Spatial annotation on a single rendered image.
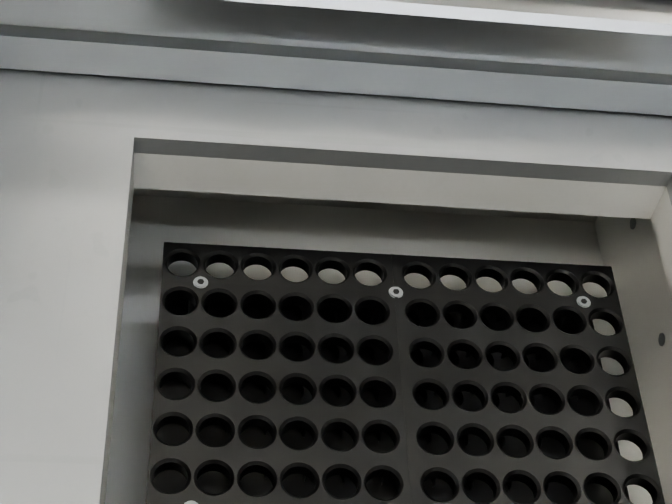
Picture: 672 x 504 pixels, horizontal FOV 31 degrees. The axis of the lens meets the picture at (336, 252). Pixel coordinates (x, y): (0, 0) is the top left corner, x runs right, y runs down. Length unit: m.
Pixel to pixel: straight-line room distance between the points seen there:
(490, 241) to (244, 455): 0.20
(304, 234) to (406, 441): 0.16
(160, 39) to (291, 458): 0.16
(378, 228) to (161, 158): 0.15
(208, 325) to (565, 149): 0.15
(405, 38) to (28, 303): 0.16
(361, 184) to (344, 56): 0.05
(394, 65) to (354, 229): 0.13
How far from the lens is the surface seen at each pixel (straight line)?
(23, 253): 0.41
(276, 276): 0.46
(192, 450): 0.42
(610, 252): 0.58
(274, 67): 0.46
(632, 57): 0.47
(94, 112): 0.45
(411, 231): 0.57
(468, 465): 0.43
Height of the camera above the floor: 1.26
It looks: 50 degrees down
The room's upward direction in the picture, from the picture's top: 12 degrees clockwise
